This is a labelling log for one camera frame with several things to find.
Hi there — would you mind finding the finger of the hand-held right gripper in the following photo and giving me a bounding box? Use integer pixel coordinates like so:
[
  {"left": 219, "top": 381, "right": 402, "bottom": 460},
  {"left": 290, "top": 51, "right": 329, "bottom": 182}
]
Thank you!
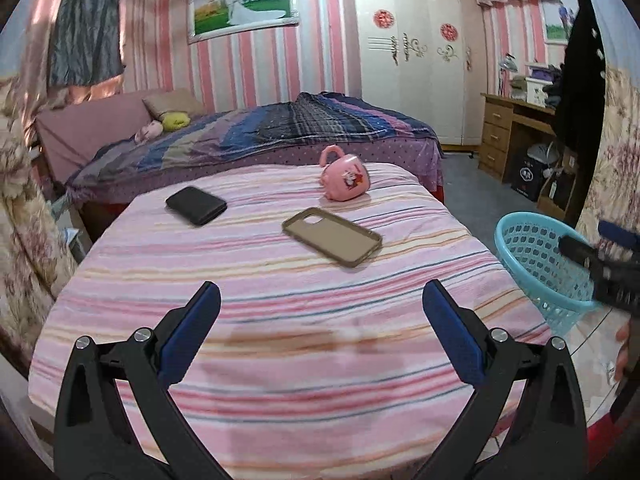
[
  {"left": 557, "top": 234, "right": 610, "bottom": 269},
  {"left": 598, "top": 219, "right": 640, "bottom": 253}
]

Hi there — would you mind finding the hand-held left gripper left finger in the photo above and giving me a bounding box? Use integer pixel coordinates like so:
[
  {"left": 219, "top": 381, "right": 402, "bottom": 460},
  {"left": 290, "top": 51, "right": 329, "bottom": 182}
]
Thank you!
[{"left": 54, "top": 281, "right": 234, "bottom": 480}]

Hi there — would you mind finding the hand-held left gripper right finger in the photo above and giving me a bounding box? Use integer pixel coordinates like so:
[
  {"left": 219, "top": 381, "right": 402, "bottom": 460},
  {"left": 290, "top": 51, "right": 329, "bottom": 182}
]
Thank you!
[{"left": 415, "top": 280, "right": 587, "bottom": 480}]

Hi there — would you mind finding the light blue plastic basket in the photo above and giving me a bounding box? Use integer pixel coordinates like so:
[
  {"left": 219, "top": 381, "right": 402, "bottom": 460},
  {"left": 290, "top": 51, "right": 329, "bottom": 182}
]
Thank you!
[{"left": 493, "top": 211, "right": 602, "bottom": 337}]

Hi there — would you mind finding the person's right hand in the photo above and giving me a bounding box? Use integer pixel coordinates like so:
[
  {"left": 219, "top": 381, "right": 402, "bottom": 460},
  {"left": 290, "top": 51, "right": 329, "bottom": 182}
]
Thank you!
[{"left": 613, "top": 320, "right": 633, "bottom": 382}]

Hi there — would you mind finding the floral curtain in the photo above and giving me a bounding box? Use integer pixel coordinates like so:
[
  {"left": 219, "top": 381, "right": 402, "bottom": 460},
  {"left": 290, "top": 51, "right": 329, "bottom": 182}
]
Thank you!
[
  {"left": 574, "top": 59, "right": 640, "bottom": 242},
  {"left": 0, "top": 74, "right": 77, "bottom": 377}
]

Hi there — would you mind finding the black printed box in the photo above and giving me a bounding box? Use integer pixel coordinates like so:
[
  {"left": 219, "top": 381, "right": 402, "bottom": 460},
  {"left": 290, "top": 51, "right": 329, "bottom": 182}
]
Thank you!
[{"left": 509, "top": 154, "right": 549, "bottom": 203}]

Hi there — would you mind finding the pink striped blanket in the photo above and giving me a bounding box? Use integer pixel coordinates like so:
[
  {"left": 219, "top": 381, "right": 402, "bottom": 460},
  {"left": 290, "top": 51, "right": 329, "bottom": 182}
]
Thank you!
[{"left": 28, "top": 162, "right": 552, "bottom": 480}]

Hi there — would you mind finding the white fan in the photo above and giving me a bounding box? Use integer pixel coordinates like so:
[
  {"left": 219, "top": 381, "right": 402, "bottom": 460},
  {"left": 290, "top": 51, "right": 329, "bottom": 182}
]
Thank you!
[{"left": 527, "top": 142, "right": 559, "bottom": 167}]

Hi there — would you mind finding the black hanging coat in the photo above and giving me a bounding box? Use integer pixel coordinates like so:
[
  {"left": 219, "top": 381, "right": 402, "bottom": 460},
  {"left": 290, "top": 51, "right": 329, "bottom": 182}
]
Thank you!
[{"left": 553, "top": 0, "right": 609, "bottom": 202}]

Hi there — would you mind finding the wooden desk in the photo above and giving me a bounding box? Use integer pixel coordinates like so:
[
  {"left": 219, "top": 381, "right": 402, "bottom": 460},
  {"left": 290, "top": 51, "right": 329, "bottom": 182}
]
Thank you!
[{"left": 479, "top": 92, "right": 577, "bottom": 222}]

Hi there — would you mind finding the pile of dark clothes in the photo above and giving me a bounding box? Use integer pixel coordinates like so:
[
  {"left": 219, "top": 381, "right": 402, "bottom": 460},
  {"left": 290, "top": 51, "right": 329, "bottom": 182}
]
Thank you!
[{"left": 542, "top": 82, "right": 567, "bottom": 112}]

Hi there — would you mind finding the brown phone case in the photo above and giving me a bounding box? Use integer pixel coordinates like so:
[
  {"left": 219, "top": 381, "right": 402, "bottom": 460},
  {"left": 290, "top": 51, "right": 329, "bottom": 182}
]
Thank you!
[{"left": 281, "top": 206, "right": 384, "bottom": 269}]

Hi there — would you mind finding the white storage box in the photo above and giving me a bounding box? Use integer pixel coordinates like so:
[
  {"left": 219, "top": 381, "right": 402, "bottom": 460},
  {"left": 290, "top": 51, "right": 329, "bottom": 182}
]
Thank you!
[{"left": 524, "top": 81, "right": 551, "bottom": 108}]

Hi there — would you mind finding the purple box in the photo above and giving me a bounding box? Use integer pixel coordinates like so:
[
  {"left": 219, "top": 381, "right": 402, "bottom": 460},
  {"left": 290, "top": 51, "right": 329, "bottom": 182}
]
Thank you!
[{"left": 530, "top": 63, "right": 564, "bottom": 84}]

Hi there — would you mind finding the purple polka dot bedsheet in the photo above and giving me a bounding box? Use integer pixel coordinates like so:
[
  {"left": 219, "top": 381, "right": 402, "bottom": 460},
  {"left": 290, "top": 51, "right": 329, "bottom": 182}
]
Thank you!
[{"left": 79, "top": 139, "right": 447, "bottom": 207}]

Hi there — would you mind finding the pink cartoon mug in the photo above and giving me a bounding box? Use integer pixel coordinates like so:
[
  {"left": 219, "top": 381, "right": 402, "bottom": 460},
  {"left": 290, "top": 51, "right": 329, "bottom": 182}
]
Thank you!
[{"left": 319, "top": 144, "right": 372, "bottom": 204}]

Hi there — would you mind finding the desk lamp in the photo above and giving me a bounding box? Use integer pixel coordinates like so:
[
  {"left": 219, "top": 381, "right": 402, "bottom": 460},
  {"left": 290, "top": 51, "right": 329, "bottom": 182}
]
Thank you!
[{"left": 498, "top": 53, "right": 522, "bottom": 96}]

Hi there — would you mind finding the pink plush toy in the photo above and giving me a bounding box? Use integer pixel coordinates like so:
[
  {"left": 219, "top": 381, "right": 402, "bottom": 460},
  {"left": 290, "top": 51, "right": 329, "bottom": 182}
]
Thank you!
[{"left": 134, "top": 119, "right": 165, "bottom": 143}]

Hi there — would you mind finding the yellow plush toy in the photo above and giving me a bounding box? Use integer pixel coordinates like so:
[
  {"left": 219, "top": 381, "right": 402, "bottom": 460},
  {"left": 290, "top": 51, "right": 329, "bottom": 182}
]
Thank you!
[{"left": 160, "top": 111, "right": 192, "bottom": 133}]

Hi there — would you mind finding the small framed photo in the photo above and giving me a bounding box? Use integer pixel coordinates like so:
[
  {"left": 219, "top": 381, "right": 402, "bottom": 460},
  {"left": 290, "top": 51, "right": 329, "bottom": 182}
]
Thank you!
[{"left": 542, "top": 0, "right": 582, "bottom": 46}]

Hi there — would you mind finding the bed with striped blanket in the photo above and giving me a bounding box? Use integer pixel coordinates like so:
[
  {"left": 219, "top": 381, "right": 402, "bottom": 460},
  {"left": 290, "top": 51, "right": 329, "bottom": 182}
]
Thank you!
[{"left": 66, "top": 91, "right": 444, "bottom": 192}]

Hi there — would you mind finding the white wardrobe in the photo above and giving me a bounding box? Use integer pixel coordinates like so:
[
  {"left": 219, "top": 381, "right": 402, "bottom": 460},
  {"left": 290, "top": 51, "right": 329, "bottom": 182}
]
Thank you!
[{"left": 349, "top": 0, "right": 489, "bottom": 152}]

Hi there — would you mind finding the beige pillow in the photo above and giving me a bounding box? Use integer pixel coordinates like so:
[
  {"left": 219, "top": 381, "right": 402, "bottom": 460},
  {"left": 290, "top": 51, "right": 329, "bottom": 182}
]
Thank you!
[{"left": 142, "top": 88, "right": 204, "bottom": 122}]

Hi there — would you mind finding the pink padded headboard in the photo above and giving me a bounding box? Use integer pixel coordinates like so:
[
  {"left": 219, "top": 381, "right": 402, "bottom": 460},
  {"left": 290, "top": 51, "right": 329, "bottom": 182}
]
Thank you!
[{"left": 34, "top": 88, "right": 202, "bottom": 187}]

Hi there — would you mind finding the dark grey curtain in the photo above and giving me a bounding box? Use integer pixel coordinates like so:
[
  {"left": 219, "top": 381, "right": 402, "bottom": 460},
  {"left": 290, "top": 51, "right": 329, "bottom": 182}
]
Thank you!
[{"left": 48, "top": 0, "right": 126, "bottom": 88}]

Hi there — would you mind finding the framed wedding photo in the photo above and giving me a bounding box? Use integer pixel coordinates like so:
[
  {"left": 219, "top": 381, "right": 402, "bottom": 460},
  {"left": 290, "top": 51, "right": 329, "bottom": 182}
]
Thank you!
[{"left": 187, "top": 0, "right": 302, "bottom": 46}]

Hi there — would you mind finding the pink sheer curtain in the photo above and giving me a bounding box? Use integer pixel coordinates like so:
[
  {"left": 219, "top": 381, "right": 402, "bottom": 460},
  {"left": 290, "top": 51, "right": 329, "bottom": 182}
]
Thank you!
[{"left": 17, "top": 0, "right": 126, "bottom": 112}]

